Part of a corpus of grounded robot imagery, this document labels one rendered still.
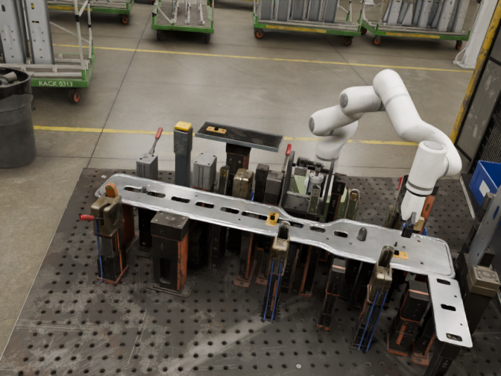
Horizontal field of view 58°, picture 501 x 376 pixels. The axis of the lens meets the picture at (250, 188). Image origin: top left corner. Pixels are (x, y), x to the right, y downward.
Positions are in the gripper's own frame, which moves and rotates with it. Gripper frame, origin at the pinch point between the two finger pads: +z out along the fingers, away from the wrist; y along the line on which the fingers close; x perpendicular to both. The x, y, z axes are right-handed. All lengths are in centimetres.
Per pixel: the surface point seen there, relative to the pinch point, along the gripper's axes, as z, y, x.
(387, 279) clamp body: 8.2, 19.6, -4.6
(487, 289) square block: 9.2, 12.0, 28.1
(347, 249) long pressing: 12.3, 3.4, -17.4
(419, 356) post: 41.8, 17.4, 15.2
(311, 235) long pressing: 12.3, -0.3, -30.9
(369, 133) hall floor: 111, -338, 11
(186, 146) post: 5, -35, -93
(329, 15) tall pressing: 67, -743, -73
